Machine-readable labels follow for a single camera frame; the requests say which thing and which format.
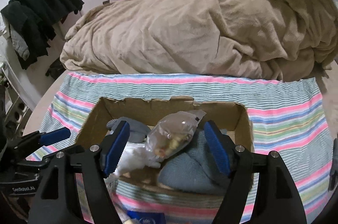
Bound white socks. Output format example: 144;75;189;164
113;142;161;177

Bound brown cardboard box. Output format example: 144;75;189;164
76;97;254;196

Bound striped colourful towel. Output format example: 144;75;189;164
30;72;333;223

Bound grey glove pair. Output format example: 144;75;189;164
106;117;151;143

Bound clear plastic snack bag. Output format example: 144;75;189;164
145;110;206;162

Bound blue tissue pack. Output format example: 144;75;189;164
127;210;166;224

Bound black hanging clothes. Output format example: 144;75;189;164
1;0;84;69

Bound clear crinkled plastic bag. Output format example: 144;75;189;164
104;174;119;192

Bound tan fleece blanket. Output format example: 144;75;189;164
60;0;337;81

